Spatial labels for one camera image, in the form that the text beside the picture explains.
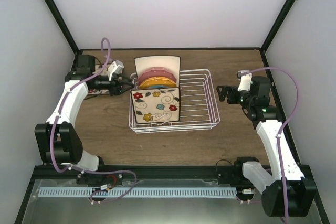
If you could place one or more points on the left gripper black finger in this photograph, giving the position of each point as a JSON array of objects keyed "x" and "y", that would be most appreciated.
[
  {"x": 126, "y": 87},
  {"x": 124, "y": 78}
]

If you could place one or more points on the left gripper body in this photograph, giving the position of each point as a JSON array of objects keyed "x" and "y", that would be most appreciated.
[{"x": 114, "y": 88}]

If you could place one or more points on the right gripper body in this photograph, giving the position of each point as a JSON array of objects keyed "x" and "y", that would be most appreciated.
[{"x": 232, "y": 99}]

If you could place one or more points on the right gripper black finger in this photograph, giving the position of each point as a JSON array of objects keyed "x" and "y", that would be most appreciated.
[
  {"x": 222, "y": 95},
  {"x": 223, "y": 88}
]

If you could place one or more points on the floral square plate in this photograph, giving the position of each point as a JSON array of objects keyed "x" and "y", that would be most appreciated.
[
  {"x": 156, "y": 105},
  {"x": 97, "y": 83}
]

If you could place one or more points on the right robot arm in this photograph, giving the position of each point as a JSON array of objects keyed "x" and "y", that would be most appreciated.
[{"x": 285, "y": 191}]

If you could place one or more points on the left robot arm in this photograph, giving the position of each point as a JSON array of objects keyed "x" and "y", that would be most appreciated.
[{"x": 57, "y": 139}]

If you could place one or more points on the blue polka dot plate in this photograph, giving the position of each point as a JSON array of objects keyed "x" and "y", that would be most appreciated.
[{"x": 158, "y": 86}]

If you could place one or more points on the yellow polka dot plate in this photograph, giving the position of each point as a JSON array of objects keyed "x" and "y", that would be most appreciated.
[{"x": 157, "y": 81}]

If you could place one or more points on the pink polka dot plate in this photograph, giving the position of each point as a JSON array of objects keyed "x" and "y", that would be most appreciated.
[{"x": 156, "y": 72}]

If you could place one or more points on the cream square plate black rim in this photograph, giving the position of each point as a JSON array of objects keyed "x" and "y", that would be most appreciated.
[{"x": 171, "y": 63}]

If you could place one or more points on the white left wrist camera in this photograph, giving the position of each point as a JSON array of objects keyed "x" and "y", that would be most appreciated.
[{"x": 115, "y": 68}]

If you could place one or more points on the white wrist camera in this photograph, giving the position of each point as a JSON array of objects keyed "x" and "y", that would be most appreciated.
[
  {"x": 245, "y": 77},
  {"x": 115, "y": 68}
]

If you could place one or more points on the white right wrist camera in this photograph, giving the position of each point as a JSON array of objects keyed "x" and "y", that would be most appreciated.
[{"x": 245, "y": 77}]

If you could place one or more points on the white wire dish rack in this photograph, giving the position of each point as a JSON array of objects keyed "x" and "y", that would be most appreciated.
[{"x": 198, "y": 103}]

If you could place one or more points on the black front mounting rail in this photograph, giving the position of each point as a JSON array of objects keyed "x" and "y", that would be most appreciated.
[{"x": 224, "y": 174}]

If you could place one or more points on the light blue slotted cable duct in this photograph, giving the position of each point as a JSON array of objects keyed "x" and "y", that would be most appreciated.
[{"x": 140, "y": 192}]

